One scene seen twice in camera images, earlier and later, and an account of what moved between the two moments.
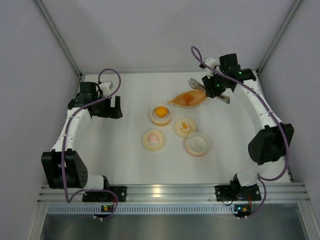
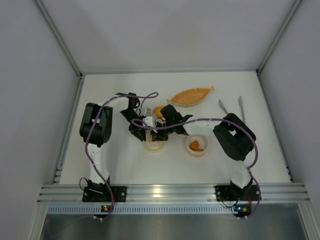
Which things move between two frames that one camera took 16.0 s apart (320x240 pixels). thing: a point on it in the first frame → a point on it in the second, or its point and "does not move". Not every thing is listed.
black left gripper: x=110 y=108 → x=138 y=131
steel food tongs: x=196 y=85 → x=240 y=100
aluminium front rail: x=290 y=192 does not move
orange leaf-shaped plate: x=188 y=98 does not move
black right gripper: x=212 y=86 → x=160 y=132
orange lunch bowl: x=161 y=115 does not move
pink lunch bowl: x=197 y=144 does not move
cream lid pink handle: x=153 y=140 does not move
